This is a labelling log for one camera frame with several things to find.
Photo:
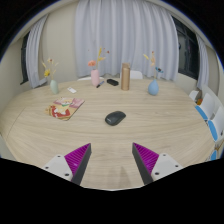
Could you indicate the black and blue marker pen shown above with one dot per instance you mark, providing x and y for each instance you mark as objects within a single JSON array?
[{"x": 100, "y": 84}]

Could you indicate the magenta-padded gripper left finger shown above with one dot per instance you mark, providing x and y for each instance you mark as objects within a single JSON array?
[{"x": 63, "y": 165}]

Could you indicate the narrow white curtain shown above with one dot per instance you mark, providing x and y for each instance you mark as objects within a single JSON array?
[
  {"x": 202, "y": 66},
  {"x": 35, "y": 56}
]

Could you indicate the green vase with yellow flowers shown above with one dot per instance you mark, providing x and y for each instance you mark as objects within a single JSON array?
[{"x": 54, "y": 87}]

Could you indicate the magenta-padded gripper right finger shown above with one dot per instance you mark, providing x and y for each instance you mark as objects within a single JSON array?
[{"x": 160, "y": 165}]

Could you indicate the copper drink bottle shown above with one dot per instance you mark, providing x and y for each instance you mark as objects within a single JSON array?
[{"x": 125, "y": 77}]

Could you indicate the pink vase with dried flowers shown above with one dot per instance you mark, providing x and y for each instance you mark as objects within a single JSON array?
[{"x": 95, "y": 78}]

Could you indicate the wide white curtain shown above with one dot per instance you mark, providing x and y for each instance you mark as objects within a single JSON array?
[{"x": 126, "y": 33}]

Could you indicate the group of white-blue chairs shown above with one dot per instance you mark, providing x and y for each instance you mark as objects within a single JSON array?
[{"x": 208, "y": 106}]

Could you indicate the blue vase with dried flowers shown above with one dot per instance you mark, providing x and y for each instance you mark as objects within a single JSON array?
[{"x": 153, "y": 88}]

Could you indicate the white chair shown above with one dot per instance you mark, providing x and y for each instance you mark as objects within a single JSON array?
[
  {"x": 136, "y": 74},
  {"x": 85, "y": 79}
]

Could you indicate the cartoon print mouse pad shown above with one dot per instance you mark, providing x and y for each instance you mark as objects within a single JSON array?
[{"x": 65, "y": 108}]

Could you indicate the small black box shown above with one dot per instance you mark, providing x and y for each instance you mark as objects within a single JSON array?
[{"x": 112, "y": 82}]

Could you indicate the dark framed window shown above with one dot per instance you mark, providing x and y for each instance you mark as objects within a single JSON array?
[
  {"x": 24, "y": 60},
  {"x": 188, "y": 50}
]

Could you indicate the white remote control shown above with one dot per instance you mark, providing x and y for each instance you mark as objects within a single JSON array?
[{"x": 72, "y": 90}]

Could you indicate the black computer mouse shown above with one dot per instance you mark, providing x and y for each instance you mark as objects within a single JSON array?
[{"x": 115, "y": 118}]

